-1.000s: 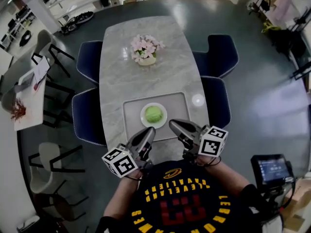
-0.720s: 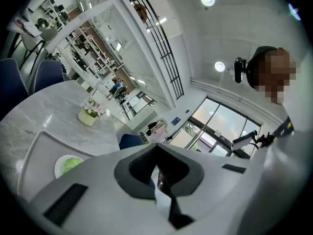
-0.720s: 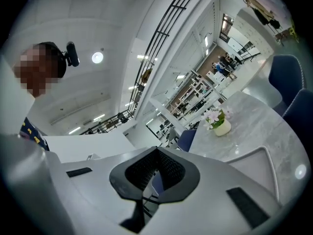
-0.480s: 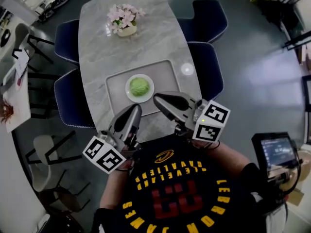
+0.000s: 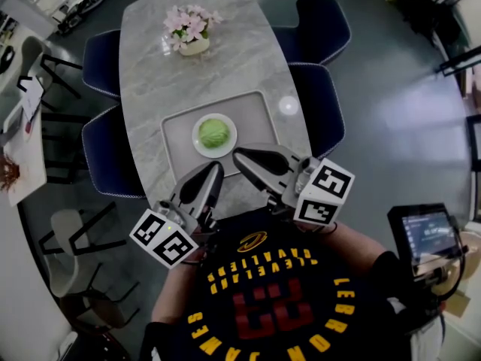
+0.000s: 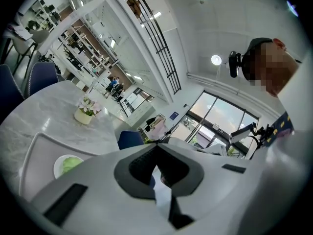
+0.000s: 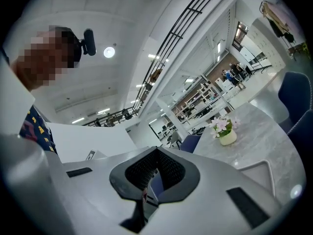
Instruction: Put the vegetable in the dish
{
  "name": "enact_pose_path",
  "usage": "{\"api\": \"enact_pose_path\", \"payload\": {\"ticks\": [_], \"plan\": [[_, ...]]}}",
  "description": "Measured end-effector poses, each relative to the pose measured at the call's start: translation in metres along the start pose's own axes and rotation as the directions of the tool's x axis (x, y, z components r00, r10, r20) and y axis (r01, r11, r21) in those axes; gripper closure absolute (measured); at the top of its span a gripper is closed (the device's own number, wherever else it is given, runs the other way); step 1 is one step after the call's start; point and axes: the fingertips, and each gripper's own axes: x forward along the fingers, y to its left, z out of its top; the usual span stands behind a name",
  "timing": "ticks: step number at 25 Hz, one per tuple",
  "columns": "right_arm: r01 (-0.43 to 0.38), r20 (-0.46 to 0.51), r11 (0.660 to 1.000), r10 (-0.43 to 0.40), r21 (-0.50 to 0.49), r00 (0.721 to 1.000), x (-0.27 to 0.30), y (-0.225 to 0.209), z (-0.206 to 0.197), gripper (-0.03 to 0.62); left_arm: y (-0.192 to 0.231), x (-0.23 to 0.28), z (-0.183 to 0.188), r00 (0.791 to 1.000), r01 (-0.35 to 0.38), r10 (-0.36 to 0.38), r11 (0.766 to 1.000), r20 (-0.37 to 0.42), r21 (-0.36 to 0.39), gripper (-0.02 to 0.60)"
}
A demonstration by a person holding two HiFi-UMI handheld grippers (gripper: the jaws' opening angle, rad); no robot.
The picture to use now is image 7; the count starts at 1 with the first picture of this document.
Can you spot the round ceiling light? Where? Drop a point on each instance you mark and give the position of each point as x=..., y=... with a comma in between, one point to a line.
x=109, y=52

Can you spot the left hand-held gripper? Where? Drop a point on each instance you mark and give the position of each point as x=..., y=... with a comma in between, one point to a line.
x=93, y=138

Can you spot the black metal railing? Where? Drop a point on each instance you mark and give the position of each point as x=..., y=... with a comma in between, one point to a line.
x=171, y=37

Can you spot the person's head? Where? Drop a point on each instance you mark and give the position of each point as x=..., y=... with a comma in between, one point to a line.
x=46, y=55

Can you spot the clothes rack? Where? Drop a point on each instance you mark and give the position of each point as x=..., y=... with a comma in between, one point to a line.
x=277, y=21

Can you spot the white square dish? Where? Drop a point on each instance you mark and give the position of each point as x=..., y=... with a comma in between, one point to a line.
x=261, y=175

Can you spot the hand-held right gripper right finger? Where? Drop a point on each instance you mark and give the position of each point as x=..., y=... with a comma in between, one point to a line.
x=207, y=180

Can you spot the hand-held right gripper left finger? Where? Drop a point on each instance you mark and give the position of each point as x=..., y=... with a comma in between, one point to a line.
x=97, y=192

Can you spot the grey chair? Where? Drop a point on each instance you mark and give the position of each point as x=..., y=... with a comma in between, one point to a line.
x=175, y=138

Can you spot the dark blue chair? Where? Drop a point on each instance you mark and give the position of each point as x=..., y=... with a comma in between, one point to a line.
x=303, y=133
x=191, y=143
x=294, y=94

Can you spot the white pot of pink flowers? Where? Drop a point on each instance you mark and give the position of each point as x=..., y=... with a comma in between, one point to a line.
x=226, y=133

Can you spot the black head-worn camera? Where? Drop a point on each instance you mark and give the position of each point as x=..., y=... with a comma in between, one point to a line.
x=89, y=41

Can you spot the person's navy printed shirt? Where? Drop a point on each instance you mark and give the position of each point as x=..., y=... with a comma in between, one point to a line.
x=36, y=128

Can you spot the white shelving unit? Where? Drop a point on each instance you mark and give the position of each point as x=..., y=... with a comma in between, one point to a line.
x=207, y=94

